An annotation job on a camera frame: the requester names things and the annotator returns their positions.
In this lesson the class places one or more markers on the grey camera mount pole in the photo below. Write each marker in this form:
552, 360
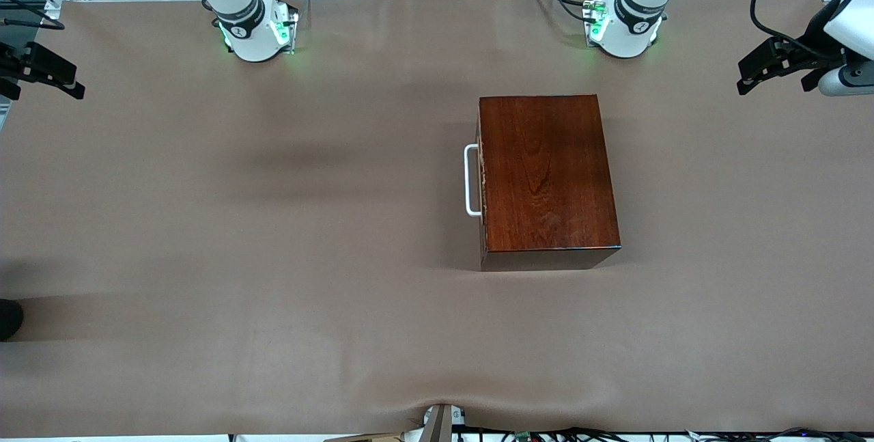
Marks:
437, 425

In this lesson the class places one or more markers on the dark brown wooden cabinet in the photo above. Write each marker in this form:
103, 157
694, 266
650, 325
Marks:
546, 175

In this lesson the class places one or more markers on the brown table cover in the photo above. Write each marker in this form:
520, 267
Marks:
205, 292

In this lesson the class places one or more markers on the black round object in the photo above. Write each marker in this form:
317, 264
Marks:
8, 319

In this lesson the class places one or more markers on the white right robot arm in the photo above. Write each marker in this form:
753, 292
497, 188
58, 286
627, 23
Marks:
246, 25

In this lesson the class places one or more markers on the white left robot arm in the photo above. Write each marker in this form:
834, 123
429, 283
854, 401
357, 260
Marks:
631, 25

